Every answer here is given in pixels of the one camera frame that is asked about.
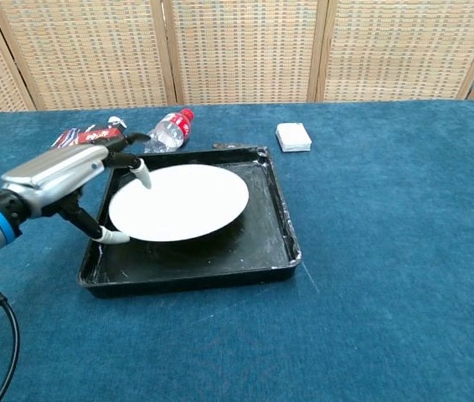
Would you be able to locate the round white plate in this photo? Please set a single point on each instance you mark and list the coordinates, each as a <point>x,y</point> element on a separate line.
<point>178,203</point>

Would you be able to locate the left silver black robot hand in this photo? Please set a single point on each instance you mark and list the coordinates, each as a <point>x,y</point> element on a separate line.
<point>61,176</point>

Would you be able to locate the white rectangular box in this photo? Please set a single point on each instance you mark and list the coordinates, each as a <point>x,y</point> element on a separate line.
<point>293,137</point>

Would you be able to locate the clear cola bottle red cap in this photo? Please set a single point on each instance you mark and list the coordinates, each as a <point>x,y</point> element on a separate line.
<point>170,130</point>

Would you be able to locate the black square tray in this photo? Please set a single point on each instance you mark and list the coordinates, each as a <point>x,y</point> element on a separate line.
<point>262,234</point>

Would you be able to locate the red black snack packet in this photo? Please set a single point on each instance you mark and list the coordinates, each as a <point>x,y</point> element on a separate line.
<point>90,136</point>

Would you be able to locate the blue carpet table cloth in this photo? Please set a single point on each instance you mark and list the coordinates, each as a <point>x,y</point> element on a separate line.
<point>387,272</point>

